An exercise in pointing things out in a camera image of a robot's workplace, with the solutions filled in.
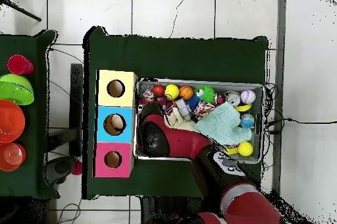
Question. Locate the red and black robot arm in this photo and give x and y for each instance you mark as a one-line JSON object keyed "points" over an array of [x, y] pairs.
{"points": [[184, 142]]}

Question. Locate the wooden box with three holes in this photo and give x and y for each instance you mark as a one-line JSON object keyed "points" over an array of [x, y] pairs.
{"points": [[123, 97]]}

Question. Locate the cream waffle cloth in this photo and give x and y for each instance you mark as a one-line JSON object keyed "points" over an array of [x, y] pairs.
{"points": [[179, 122]]}

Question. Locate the smooth yellow ball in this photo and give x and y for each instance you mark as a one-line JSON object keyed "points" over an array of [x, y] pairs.
{"points": [[172, 92]]}

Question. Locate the red-orange ball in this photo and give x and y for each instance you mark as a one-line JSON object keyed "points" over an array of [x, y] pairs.
{"points": [[158, 91]]}

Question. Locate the small orange basketball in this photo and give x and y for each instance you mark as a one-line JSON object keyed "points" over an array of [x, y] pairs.
{"points": [[186, 92]]}

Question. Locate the green spiky toy with eyes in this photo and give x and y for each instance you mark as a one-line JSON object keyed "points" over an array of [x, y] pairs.
{"points": [[206, 93]]}

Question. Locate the mint green waffle cloth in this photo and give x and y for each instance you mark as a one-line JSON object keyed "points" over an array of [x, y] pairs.
{"points": [[221, 123]]}

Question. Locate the silver drink can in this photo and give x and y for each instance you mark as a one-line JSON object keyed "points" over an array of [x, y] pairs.
{"points": [[233, 98]]}

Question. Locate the globe print ball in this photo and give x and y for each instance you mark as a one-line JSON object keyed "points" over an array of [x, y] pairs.
{"points": [[247, 120]]}

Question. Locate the white baseball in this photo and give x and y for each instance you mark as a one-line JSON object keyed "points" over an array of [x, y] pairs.
{"points": [[248, 96]]}

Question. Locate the yellow ball with seam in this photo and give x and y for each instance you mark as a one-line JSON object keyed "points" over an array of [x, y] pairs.
{"points": [[245, 149]]}

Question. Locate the grey device with red knob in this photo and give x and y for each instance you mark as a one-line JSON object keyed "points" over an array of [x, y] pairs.
{"points": [[60, 167]]}

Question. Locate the green plastic bowl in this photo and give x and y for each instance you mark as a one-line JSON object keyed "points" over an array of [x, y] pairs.
{"points": [[15, 89]]}

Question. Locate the red plastic cup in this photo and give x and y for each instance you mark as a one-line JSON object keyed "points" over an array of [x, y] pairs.
{"points": [[19, 64]]}

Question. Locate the orange plastic bowl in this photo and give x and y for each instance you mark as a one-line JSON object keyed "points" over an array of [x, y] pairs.
{"points": [[10, 121]]}

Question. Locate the orange plastic cup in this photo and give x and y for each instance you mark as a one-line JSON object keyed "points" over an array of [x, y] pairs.
{"points": [[11, 156]]}

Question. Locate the black rod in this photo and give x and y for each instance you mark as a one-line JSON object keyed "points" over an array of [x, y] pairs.
{"points": [[23, 11]]}

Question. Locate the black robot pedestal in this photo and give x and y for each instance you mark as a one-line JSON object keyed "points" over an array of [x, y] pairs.
{"points": [[158, 213]]}

